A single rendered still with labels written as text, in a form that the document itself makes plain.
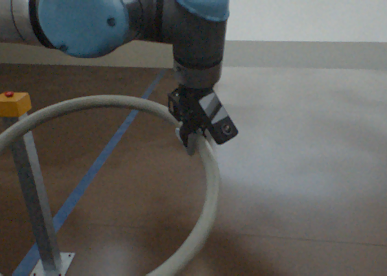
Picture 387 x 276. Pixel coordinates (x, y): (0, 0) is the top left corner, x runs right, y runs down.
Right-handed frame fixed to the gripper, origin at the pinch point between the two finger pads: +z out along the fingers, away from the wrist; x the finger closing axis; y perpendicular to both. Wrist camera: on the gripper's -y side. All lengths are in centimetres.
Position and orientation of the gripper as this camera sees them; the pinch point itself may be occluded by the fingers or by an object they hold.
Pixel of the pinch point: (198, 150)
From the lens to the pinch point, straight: 76.0
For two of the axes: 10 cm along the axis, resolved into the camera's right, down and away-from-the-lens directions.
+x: -8.1, 4.2, -4.0
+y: -5.8, -6.2, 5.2
